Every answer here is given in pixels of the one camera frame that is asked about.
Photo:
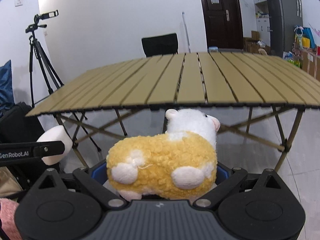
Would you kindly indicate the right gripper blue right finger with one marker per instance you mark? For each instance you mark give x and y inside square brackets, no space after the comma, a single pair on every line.
[223,173]

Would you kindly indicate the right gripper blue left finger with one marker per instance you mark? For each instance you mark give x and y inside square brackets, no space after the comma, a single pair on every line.
[99,172]

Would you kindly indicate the yellow white plush sheep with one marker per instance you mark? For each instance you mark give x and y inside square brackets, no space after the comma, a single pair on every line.
[175,165]

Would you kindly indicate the white foam block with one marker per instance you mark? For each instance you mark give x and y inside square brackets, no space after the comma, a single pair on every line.
[58,143]

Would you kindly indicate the black bag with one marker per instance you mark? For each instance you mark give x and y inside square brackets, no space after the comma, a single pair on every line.
[17,128]

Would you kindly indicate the pink fluffy sleeve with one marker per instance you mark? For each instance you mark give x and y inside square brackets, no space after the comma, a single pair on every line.
[8,209]

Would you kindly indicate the blue cushion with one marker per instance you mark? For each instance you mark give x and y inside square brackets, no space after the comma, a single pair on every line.
[7,96]

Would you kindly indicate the brown plush toy on floor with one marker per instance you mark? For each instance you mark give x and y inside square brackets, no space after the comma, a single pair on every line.
[262,51]

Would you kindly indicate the open cardboard boxes on floor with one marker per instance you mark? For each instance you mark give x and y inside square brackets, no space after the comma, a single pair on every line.
[253,43]

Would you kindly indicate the green plastic bag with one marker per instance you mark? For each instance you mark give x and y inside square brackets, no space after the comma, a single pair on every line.
[294,60]

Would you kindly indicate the large cardboard box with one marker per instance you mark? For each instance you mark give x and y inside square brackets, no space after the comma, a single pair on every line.
[311,63]

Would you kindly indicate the black folding chair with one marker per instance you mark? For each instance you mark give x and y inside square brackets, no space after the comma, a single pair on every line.
[160,45]

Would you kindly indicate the dark brown entrance door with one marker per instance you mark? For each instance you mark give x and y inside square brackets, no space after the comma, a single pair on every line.
[223,24]

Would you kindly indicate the blue gift bag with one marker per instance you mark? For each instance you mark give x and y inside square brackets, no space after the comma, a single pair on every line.
[304,37]

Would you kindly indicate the grey refrigerator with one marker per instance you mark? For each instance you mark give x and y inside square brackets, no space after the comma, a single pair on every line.
[284,16]

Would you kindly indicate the white kitchen cabinets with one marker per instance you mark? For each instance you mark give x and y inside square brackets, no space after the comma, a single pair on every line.
[263,21]

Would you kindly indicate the black camera tripod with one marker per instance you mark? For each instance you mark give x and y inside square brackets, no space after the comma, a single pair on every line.
[37,50]

